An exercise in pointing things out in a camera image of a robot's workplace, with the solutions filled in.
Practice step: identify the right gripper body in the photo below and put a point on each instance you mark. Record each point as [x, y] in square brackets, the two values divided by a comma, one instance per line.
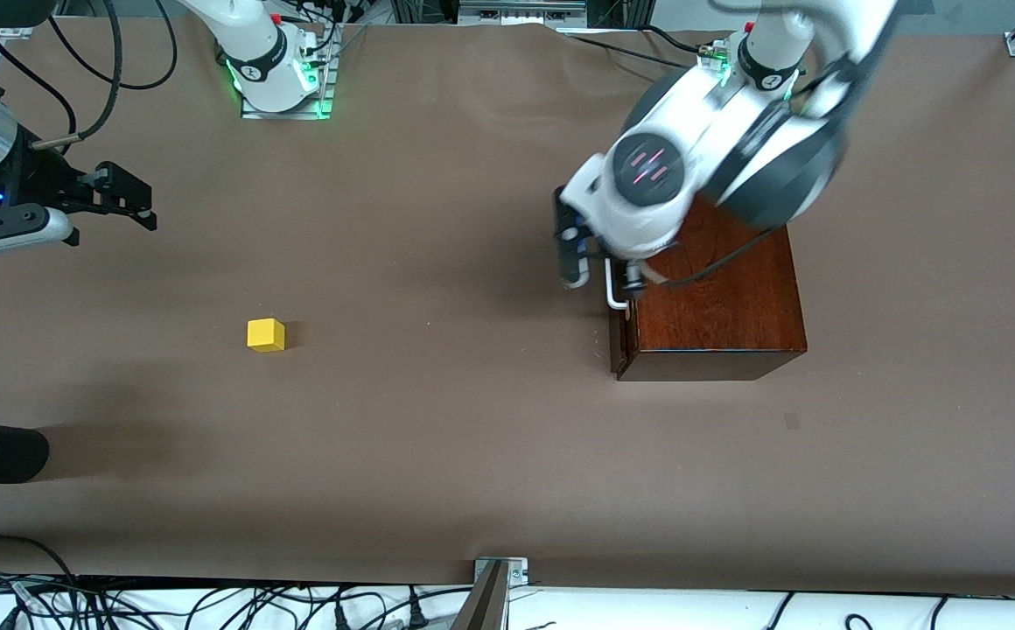
[42, 182]

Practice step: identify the yellow block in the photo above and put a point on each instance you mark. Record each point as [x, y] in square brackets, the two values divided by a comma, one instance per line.
[265, 336]

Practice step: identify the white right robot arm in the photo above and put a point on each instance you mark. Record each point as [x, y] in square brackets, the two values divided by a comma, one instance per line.
[254, 44]

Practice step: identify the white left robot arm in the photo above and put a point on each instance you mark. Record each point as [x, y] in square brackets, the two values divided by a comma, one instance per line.
[779, 157]

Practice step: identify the dark red wooden cabinet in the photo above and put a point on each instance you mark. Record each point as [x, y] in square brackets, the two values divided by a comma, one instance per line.
[717, 324]

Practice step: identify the white sheet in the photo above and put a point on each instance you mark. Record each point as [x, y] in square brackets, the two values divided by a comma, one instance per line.
[647, 612]

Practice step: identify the dark aluminium profile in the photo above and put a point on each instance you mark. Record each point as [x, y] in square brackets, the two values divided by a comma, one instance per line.
[483, 608]

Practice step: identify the black power plug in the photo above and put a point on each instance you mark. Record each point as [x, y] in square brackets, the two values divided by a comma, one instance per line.
[417, 614]
[341, 618]

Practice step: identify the aluminium equipment frame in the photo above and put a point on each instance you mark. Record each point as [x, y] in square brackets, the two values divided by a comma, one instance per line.
[516, 10]

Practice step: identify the silver metal bracket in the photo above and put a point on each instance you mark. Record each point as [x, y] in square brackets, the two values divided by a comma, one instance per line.
[516, 573]

